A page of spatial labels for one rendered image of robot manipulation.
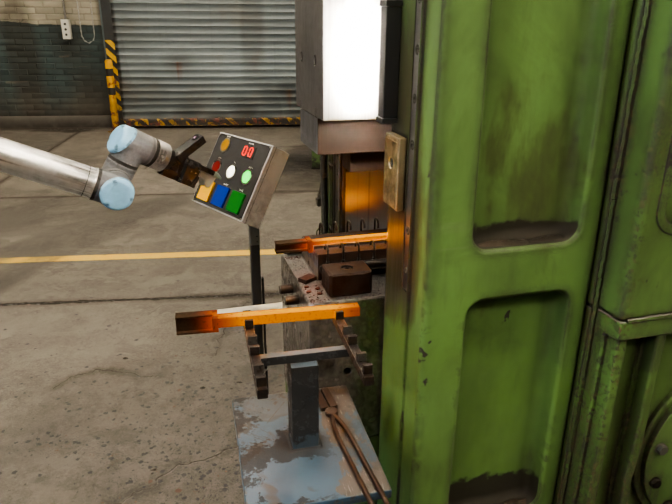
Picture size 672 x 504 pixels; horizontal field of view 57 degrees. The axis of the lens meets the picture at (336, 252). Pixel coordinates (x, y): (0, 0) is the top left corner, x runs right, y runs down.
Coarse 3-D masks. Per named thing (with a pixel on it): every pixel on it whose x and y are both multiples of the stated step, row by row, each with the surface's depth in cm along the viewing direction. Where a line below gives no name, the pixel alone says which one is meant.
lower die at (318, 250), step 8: (344, 232) 193; (352, 232) 193; (360, 232) 193; (368, 232) 190; (376, 232) 190; (368, 240) 180; (376, 240) 180; (384, 240) 181; (320, 248) 176; (336, 248) 176; (352, 248) 176; (360, 248) 176; (368, 248) 176; (376, 248) 176; (384, 248) 176; (304, 256) 189; (312, 256) 178; (320, 256) 172; (336, 256) 173; (352, 256) 174; (360, 256) 175; (368, 256) 176; (376, 256) 177; (384, 256) 177; (312, 264) 179; (320, 264) 173; (376, 272) 178; (384, 272) 179
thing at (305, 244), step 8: (384, 232) 185; (280, 240) 176; (288, 240) 176; (296, 240) 176; (304, 240) 176; (312, 240) 178; (320, 240) 178; (328, 240) 178; (336, 240) 178; (344, 240) 179; (352, 240) 180; (360, 240) 180; (280, 248) 175; (288, 248) 176; (296, 248) 176; (304, 248) 177; (312, 248) 176
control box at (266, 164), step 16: (240, 144) 221; (256, 144) 214; (224, 160) 225; (240, 160) 218; (256, 160) 212; (272, 160) 210; (224, 176) 222; (240, 176) 216; (256, 176) 209; (272, 176) 211; (256, 192) 209; (272, 192) 213; (224, 208) 217; (256, 208) 211; (256, 224) 213
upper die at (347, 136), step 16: (304, 112) 171; (304, 128) 173; (320, 128) 159; (336, 128) 160; (352, 128) 161; (368, 128) 163; (384, 128) 164; (320, 144) 161; (336, 144) 162; (352, 144) 163; (368, 144) 164; (384, 144) 165
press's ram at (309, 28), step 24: (312, 0) 152; (336, 0) 144; (360, 0) 146; (312, 24) 154; (336, 24) 146; (360, 24) 148; (312, 48) 157; (336, 48) 148; (360, 48) 150; (312, 72) 159; (336, 72) 150; (360, 72) 152; (312, 96) 161; (336, 96) 152; (360, 96) 154; (336, 120) 155
